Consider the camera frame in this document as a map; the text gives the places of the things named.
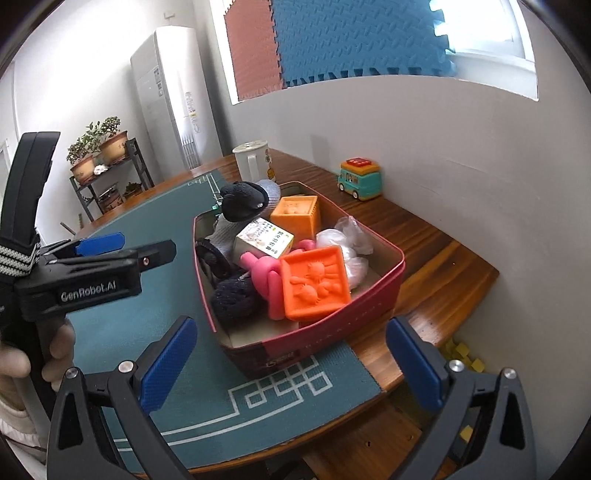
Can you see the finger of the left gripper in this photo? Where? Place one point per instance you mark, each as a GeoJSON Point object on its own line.
{"type": "Point", "coordinates": [100, 245]}
{"type": "Point", "coordinates": [154, 255]}

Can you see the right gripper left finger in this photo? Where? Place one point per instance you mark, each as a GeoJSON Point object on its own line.
{"type": "Point", "coordinates": [160, 364]}

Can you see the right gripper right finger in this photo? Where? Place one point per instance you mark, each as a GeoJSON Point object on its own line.
{"type": "Point", "coordinates": [423, 366]}

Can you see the light grey knitted sock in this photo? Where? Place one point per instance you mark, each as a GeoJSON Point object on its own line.
{"type": "Point", "coordinates": [225, 232]}

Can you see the person's left hand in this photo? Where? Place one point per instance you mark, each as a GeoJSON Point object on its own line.
{"type": "Point", "coordinates": [34, 358]}

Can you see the dark grey rolled sock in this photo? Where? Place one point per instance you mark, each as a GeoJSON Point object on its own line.
{"type": "Point", "coordinates": [217, 264]}

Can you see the black plant shelf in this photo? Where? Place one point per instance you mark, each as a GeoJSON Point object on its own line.
{"type": "Point", "coordinates": [114, 184]}

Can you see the left potted plant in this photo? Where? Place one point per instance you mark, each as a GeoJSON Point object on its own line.
{"type": "Point", "coordinates": [82, 152]}

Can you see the potted plant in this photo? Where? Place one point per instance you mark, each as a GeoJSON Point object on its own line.
{"type": "Point", "coordinates": [112, 140]}
{"type": "Point", "coordinates": [82, 152]}

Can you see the dark navy sock ball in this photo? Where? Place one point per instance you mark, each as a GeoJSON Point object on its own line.
{"type": "Point", "coordinates": [235, 300]}

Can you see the red storage box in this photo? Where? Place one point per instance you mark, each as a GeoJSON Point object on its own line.
{"type": "Point", "coordinates": [262, 346]}

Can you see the right potted plant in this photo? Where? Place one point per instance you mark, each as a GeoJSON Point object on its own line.
{"type": "Point", "coordinates": [112, 140]}

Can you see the yellow top carton box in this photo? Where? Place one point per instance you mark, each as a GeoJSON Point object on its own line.
{"type": "Point", "coordinates": [262, 238]}

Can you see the pink dumbbell toy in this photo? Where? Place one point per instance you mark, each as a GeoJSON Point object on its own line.
{"type": "Point", "coordinates": [266, 279]}

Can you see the white plastic bag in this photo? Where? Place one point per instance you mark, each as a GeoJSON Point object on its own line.
{"type": "Point", "coordinates": [355, 244]}

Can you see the orange embossed cube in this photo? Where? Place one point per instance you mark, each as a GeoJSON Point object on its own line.
{"type": "Point", "coordinates": [315, 284]}

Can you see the white enamel mug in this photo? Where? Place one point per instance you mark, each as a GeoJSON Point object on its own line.
{"type": "Point", "coordinates": [254, 161]}

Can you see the white sleeve cuff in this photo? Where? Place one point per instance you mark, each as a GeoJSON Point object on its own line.
{"type": "Point", "coordinates": [28, 446]}

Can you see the orange ribbed cube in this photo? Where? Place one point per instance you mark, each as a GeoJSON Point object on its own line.
{"type": "Point", "coordinates": [298, 214]}

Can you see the white standing air conditioner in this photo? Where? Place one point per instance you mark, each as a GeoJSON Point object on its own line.
{"type": "Point", "coordinates": [174, 101]}

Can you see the teal toy bus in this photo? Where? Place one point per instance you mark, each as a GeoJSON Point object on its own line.
{"type": "Point", "coordinates": [361, 178]}

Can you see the red foam mat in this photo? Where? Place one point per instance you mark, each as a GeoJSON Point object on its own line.
{"type": "Point", "coordinates": [253, 48]}

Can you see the blue foam mat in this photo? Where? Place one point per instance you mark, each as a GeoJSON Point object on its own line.
{"type": "Point", "coordinates": [327, 40]}

